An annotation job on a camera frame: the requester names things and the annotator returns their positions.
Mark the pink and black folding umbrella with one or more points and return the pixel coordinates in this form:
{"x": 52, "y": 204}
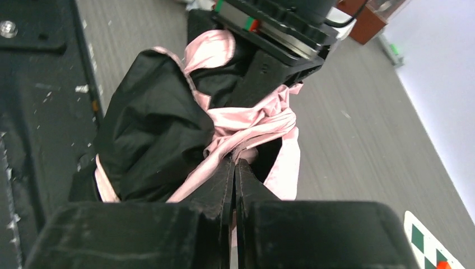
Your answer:
{"x": 167, "y": 127}

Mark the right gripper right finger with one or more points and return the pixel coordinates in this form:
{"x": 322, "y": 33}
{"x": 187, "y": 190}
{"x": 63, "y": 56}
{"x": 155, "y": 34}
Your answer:
{"x": 273, "y": 233}

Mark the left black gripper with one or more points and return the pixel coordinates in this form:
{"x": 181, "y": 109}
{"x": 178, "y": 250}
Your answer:
{"x": 283, "y": 42}

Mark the long red block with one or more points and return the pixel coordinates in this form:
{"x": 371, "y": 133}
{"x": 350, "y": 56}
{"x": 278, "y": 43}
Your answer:
{"x": 443, "y": 265}

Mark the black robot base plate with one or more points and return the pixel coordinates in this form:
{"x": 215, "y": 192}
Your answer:
{"x": 49, "y": 113}

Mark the green white chessboard mat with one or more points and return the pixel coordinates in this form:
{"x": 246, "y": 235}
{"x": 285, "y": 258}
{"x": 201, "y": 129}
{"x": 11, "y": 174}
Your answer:
{"x": 428, "y": 251}

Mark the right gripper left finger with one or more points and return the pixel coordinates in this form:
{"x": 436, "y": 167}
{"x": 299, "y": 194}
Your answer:
{"x": 194, "y": 233}

